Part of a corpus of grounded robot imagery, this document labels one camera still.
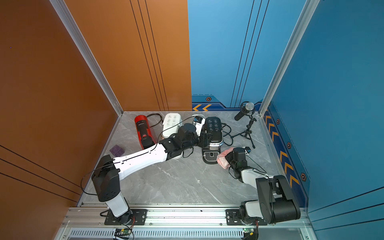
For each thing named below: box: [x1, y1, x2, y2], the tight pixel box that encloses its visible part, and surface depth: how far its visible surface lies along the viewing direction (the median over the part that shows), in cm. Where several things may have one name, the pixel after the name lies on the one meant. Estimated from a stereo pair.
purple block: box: [109, 144, 125, 157], surface depth 96 cm
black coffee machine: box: [202, 116, 224, 165], surface depth 83 cm
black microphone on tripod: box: [231, 101, 257, 149], surface depth 93 cm
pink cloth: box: [216, 147, 234, 170], surface depth 90 cm
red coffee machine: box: [134, 115, 156, 150], surface depth 88 cm
